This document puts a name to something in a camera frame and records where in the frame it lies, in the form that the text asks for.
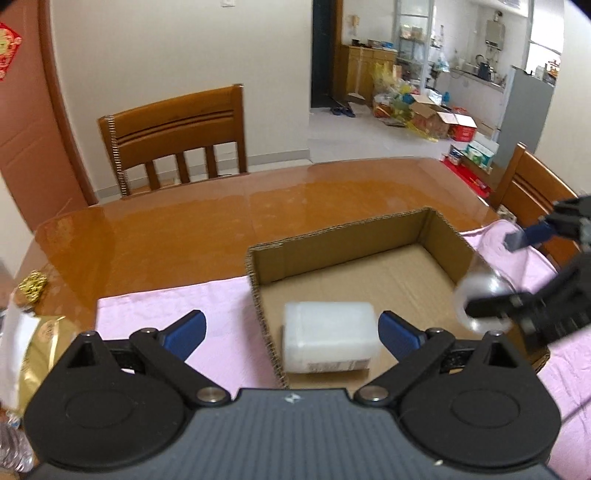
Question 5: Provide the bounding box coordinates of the pink cloth mat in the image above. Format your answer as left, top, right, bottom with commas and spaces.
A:
94, 218, 591, 480

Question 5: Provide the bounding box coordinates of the wooden cabinet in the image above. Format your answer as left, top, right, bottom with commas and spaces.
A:
334, 45, 398, 105

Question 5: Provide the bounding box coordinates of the grey refrigerator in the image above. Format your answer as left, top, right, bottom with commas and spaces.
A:
493, 66, 554, 167

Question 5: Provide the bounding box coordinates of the wooden chair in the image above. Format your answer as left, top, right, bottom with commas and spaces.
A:
97, 84, 247, 197
489, 143, 583, 267

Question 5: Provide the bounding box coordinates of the gold tissue pack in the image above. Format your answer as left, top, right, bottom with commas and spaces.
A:
1, 271, 80, 416

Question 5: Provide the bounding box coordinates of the brown wooden door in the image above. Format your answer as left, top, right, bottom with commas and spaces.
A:
1, 1, 97, 231

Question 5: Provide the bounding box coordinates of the clear plastic jar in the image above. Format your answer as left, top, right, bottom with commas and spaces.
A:
452, 220, 532, 334

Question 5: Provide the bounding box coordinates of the brown cardboard box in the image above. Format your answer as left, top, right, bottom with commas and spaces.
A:
245, 206, 551, 389

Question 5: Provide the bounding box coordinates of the wooden chair far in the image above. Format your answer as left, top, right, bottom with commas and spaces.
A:
97, 84, 247, 197

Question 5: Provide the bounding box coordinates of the clear water bottle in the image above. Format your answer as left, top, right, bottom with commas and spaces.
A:
0, 409, 35, 474

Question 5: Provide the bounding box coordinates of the white plastic box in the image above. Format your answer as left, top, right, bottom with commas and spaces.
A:
283, 301, 381, 374

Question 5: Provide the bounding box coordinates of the wooden chair right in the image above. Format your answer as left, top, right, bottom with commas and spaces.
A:
489, 143, 583, 267

